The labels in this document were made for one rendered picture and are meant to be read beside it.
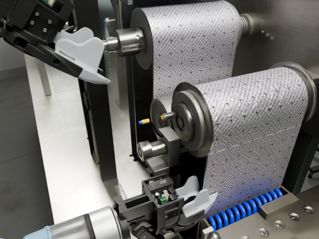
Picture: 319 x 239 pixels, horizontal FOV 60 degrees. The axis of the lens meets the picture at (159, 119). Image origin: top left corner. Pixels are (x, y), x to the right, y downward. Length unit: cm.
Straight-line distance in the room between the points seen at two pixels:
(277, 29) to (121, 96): 71
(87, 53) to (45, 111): 97
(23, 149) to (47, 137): 158
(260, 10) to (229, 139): 41
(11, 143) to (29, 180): 58
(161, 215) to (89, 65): 28
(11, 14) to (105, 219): 33
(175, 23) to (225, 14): 14
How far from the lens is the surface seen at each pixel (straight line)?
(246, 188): 67
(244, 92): 53
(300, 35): 74
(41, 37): 39
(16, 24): 37
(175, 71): 68
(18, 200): 227
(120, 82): 121
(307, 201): 75
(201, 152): 52
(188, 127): 50
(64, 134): 115
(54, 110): 134
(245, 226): 65
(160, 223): 52
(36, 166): 250
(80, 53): 39
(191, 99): 49
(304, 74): 64
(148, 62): 68
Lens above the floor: 153
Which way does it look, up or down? 32 degrees down
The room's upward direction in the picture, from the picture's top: straight up
